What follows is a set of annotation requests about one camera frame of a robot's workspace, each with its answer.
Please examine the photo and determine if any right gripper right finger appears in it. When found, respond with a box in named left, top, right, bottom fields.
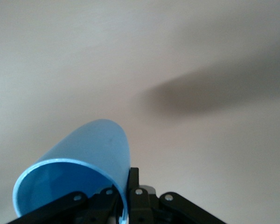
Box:
left=127, top=167, right=226, bottom=224

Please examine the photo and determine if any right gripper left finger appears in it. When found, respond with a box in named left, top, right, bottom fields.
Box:
left=13, top=187, right=122, bottom=224

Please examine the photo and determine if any blue plastic cup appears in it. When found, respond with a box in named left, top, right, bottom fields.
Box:
left=12, top=119, right=132, bottom=224

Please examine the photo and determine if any brown table cover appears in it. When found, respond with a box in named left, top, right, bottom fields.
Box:
left=0, top=0, right=280, bottom=224

